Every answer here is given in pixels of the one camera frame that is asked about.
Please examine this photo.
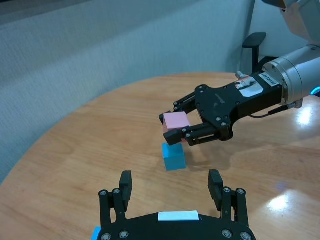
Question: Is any pink cube block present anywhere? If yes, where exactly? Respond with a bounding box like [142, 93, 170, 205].
[162, 111, 192, 144]

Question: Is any blue cube block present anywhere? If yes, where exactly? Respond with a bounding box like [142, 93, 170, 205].
[91, 226, 102, 240]
[162, 142, 187, 172]

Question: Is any black office chair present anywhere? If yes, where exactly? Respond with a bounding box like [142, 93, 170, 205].
[242, 32, 280, 76]

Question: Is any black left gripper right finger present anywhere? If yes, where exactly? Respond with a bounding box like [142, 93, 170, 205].
[207, 169, 249, 225]

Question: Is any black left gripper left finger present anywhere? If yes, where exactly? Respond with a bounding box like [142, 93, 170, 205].
[98, 170, 133, 227]

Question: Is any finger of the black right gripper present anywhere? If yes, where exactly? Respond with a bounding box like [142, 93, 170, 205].
[163, 122, 221, 147]
[159, 92, 201, 125]

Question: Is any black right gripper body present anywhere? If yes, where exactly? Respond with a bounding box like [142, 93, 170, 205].
[194, 72, 283, 142]

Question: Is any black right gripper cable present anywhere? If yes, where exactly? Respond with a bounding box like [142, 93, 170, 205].
[249, 99, 305, 119]

